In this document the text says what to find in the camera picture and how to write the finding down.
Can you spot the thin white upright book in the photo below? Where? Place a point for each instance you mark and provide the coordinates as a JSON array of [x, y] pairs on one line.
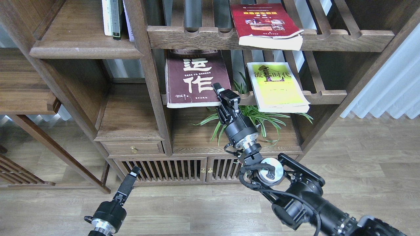
[[129, 28]]

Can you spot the white curtain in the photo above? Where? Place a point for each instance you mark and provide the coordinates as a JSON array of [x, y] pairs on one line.
[[395, 89]]

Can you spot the yellow green book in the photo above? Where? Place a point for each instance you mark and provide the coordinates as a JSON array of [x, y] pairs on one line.
[[275, 88]]

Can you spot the dark green upright book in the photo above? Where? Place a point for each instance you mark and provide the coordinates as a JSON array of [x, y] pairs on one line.
[[116, 11]]

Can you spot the red book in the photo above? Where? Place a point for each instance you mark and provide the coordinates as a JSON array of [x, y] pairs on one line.
[[266, 26]]

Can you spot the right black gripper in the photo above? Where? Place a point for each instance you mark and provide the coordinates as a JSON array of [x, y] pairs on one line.
[[240, 130]]

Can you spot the wooden slatted chair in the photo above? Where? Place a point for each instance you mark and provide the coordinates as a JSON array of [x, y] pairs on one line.
[[17, 176]]

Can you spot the green spider plant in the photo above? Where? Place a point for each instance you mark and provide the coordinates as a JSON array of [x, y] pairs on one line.
[[254, 114]]

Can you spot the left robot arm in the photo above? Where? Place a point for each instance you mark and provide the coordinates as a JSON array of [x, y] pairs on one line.
[[109, 216]]

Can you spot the dark maroon book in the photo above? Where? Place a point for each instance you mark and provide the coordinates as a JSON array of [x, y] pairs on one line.
[[189, 77]]

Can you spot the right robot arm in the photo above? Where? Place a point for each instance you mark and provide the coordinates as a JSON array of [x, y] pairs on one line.
[[294, 191]]

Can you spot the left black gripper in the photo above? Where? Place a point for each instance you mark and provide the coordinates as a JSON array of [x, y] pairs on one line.
[[109, 216]]

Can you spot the brass drawer knob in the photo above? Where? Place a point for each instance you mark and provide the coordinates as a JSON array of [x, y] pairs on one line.
[[133, 149]]

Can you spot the dark wooden bookshelf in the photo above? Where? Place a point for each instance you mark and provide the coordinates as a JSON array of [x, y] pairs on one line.
[[115, 90]]

